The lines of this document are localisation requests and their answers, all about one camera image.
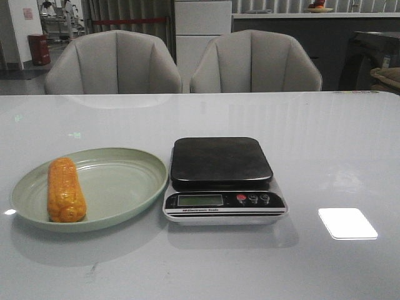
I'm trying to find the orange corn cob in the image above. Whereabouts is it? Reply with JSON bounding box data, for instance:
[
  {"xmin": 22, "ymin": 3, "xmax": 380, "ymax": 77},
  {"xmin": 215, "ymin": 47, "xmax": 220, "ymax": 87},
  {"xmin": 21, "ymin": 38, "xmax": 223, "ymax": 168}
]
[{"xmin": 47, "ymin": 157, "xmax": 87, "ymax": 223}]

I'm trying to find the black silver kitchen scale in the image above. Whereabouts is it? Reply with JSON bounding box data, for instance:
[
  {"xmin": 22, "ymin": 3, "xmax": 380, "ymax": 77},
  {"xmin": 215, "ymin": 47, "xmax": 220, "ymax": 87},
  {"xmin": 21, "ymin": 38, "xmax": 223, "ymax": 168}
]
[{"xmin": 162, "ymin": 137, "xmax": 289, "ymax": 226}]

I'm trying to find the right grey armchair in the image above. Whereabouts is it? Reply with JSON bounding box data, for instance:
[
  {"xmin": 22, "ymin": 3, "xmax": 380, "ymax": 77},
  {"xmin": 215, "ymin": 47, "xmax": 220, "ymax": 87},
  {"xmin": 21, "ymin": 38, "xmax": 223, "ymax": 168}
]
[{"xmin": 190, "ymin": 29, "xmax": 323, "ymax": 93}]

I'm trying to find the grey armchair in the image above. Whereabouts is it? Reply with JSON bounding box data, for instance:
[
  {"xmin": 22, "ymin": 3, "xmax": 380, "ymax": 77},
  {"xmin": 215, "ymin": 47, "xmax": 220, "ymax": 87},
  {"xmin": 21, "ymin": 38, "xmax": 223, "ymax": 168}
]
[
  {"xmin": 44, "ymin": 30, "xmax": 182, "ymax": 94},
  {"xmin": 190, "ymin": 29, "xmax": 323, "ymax": 93}
]

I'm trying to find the light green plate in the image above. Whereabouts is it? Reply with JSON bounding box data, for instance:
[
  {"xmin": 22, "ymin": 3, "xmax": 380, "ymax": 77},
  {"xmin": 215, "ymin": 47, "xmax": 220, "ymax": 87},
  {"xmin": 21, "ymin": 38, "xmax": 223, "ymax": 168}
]
[{"xmin": 10, "ymin": 147, "xmax": 168, "ymax": 233}]

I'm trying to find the left grey armchair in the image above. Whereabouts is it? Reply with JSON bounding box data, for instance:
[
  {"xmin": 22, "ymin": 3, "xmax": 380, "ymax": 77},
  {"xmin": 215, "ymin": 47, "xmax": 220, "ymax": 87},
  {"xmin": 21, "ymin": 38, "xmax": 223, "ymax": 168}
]
[{"xmin": 44, "ymin": 30, "xmax": 182, "ymax": 94}]

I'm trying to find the white cabinet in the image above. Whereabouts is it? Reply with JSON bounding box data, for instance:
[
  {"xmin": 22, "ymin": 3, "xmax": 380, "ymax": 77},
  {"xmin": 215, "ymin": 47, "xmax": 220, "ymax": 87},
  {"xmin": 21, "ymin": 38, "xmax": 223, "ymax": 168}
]
[{"xmin": 174, "ymin": 1, "xmax": 232, "ymax": 93}]

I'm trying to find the grey counter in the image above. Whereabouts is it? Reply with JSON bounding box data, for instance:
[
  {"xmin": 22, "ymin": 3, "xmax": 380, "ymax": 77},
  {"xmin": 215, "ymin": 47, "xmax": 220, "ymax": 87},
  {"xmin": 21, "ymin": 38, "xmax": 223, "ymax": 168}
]
[{"xmin": 232, "ymin": 12, "xmax": 399, "ymax": 91}]

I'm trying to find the fruit bowl on counter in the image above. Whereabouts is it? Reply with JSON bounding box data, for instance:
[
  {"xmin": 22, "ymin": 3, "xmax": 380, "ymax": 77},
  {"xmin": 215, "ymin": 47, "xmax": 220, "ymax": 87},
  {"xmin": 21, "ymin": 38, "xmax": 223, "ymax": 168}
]
[{"xmin": 304, "ymin": 0, "xmax": 334, "ymax": 13}]

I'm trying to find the dark appliance at right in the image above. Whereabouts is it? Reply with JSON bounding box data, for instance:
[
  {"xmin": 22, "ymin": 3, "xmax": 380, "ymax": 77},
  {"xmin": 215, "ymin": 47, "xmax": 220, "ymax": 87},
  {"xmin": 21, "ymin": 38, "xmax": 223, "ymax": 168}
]
[{"xmin": 338, "ymin": 31, "xmax": 399, "ymax": 91}]

